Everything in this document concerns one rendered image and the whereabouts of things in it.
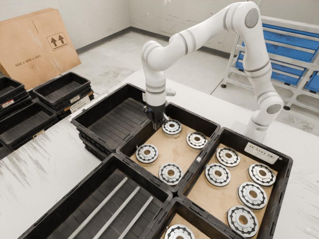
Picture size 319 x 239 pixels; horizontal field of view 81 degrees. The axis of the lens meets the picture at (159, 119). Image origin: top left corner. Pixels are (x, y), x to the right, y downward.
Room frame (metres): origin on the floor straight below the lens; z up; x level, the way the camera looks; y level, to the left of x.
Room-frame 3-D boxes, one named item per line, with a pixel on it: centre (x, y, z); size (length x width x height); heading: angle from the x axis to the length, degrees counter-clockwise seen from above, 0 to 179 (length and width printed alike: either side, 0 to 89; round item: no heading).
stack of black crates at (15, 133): (1.07, 1.10, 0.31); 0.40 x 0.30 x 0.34; 145
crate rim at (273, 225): (0.34, -0.29, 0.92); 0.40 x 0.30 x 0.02; 144
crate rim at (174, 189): (0.52, -0.05, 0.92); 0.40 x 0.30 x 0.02; 144
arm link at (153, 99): (0.56, 0.00, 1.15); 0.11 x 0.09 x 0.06; 144
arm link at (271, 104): (0.66, -0.50, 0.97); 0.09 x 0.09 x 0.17; 0
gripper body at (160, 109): (0.54, 0.01, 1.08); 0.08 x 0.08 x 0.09
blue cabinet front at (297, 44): (1.99, -1.27, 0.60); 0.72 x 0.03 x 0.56; 55
